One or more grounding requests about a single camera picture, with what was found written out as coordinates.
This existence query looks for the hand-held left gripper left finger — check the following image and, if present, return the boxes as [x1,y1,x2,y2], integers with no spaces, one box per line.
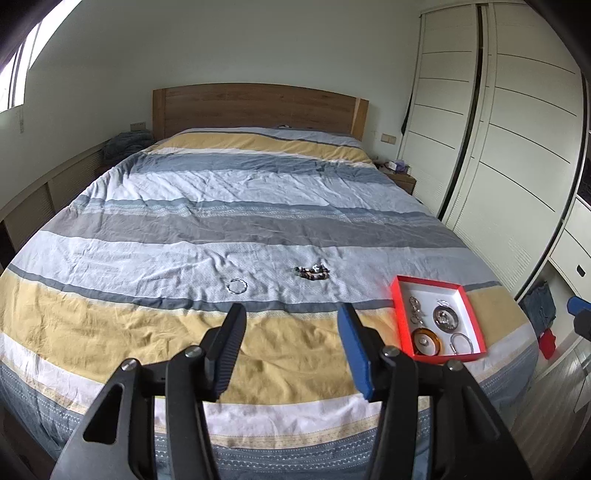
[50,303,247,480]

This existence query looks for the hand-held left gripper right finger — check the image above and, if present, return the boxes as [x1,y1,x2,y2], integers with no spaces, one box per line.
[337,302,525,480]

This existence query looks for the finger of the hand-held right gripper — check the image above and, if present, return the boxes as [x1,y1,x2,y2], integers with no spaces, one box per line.
[567,295,591,343]

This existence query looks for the beaded chain bracelet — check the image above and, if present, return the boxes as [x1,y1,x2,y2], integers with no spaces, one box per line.
[408,296,428,325]

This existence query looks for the red jewelry tray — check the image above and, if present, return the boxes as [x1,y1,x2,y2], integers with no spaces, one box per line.
[390,275,488,364]

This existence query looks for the blue jeans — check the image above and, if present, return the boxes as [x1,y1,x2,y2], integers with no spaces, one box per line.
[518,281,557,335]

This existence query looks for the red cloth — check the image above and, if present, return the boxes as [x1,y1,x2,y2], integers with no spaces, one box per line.
[538,329,558,361]

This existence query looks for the white drawer cabinet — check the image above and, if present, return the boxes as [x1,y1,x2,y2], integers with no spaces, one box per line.
[547,194,591,298]

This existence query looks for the amber bangle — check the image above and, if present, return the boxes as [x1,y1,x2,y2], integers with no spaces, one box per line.
[411,328,441,356]

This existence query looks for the dark grey bangle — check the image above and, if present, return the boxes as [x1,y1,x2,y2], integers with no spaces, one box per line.
[433,306,460,331]

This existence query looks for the white wardrobe sliding door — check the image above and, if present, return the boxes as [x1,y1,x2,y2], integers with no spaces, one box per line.
[445,1,591,298]
[398,4,490,221]

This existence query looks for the striped bed with quilt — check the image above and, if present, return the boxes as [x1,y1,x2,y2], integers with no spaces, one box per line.
[0,126,539,480]

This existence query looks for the wooden nightstand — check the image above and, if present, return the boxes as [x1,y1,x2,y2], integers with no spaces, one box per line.
[376,161,417,195]

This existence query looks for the wooden headboard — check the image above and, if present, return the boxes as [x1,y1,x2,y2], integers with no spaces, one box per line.
[153,83,370,141]

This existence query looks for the window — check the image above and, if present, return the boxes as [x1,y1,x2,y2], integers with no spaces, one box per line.
[0,16,56,112]

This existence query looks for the dark bead bracelet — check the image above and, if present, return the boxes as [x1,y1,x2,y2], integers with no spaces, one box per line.
[295,264,331,281]

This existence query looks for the low beige wall cabinet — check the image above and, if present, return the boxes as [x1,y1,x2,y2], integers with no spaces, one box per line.
[0,138,112,273]

